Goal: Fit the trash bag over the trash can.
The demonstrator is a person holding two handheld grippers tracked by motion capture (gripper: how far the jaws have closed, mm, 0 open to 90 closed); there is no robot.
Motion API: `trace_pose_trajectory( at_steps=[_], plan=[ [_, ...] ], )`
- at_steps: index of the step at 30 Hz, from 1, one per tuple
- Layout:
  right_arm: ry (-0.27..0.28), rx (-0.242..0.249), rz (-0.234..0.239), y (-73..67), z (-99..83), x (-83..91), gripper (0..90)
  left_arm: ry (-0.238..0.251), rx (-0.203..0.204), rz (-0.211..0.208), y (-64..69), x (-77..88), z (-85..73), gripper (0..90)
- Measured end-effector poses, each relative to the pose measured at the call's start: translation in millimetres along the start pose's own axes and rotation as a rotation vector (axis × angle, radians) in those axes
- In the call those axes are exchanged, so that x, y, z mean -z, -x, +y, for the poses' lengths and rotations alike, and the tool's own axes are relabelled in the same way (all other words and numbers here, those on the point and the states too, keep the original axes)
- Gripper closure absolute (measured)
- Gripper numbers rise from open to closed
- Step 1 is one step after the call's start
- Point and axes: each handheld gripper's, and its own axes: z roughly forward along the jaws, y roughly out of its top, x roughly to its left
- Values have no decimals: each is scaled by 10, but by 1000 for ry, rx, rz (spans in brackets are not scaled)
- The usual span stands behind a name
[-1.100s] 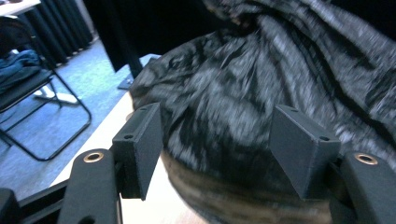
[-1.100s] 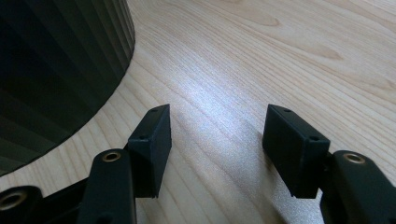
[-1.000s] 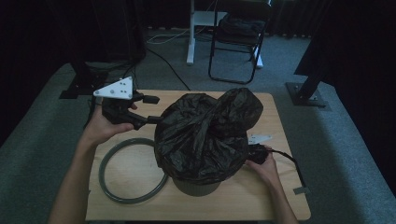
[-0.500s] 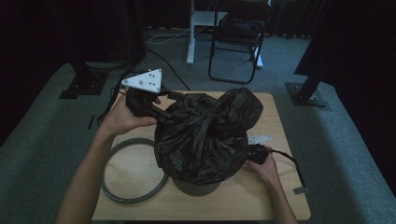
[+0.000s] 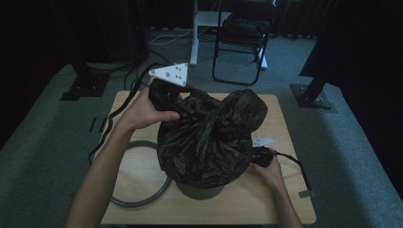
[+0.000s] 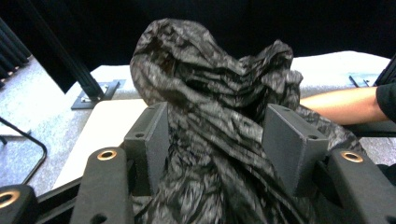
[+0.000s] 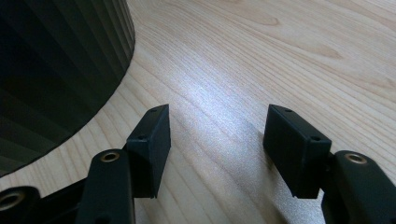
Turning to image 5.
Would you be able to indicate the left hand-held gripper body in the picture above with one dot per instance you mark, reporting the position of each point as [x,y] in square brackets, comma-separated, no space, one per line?
[172,74]

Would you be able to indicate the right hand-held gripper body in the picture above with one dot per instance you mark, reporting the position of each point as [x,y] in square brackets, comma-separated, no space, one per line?
[263,156]

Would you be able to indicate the black plastic garbage bag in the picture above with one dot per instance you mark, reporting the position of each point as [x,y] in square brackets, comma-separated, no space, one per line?
[209,139]

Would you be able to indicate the grey-green ribbed trash bin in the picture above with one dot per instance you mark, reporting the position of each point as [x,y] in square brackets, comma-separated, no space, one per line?
[199,192]

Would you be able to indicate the person's right hand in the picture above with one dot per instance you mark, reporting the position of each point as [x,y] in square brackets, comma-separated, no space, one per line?
[272,175]

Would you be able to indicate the person's left hand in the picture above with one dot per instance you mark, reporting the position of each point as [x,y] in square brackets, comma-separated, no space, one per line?
[142,114]

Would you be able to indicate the white desk leg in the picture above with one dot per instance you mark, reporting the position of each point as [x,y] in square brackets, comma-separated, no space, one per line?
[263,60]
[195,47]

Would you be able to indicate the black folding chair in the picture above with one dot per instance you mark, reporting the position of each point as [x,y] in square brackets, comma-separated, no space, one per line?
[218,63]

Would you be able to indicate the grey tape piece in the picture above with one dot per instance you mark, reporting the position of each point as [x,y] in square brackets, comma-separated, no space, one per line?
[306,193]

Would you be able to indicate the black metal stand base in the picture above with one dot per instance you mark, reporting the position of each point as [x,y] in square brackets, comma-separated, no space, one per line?
[87,85]
[312,96]

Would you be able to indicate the dark cloth bundle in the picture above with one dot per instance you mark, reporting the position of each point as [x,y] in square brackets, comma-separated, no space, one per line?
[245,28]

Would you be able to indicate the black tape strip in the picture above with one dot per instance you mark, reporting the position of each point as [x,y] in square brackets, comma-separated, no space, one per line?
[92,124]
[103,124]

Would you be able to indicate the black curtain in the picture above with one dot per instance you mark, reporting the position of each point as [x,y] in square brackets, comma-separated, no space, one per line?
[31,47]
[364,47]

